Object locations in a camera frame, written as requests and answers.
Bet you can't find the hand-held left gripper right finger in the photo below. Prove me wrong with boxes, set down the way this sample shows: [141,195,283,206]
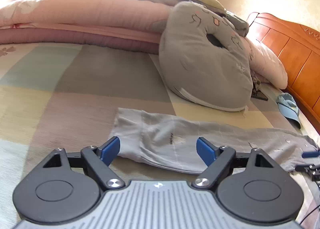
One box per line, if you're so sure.
[191,137,275,191]

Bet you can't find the blue cap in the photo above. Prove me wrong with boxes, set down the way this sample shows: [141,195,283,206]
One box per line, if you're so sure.
[276,93,300,129]

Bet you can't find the folded grey-green cloth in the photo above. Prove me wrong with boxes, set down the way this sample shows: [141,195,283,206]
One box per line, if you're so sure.
[225,10,250,37]

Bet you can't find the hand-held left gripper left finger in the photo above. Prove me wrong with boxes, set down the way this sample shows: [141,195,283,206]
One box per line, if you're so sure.
[42,136,125,191]

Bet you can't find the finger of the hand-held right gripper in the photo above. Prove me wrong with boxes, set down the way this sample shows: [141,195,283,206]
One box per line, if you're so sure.
[301,150,320,158]
[294,165,316,172]

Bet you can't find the black hair clip with flower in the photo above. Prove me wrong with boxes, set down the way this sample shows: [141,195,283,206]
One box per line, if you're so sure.
[251,74,269,101]

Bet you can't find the pink folded quilt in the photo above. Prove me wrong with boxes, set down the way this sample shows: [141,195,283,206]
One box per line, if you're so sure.
[0,0,288,90]

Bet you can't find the grey pants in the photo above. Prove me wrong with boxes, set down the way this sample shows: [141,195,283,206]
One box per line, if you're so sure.
[108,107,319,175]

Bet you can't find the wooden bed headboard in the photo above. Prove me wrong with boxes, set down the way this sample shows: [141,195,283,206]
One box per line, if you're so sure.
[246,12,320,136]

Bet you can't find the grey cat face cushion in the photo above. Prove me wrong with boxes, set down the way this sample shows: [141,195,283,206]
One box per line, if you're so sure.
[159,1,253,113]

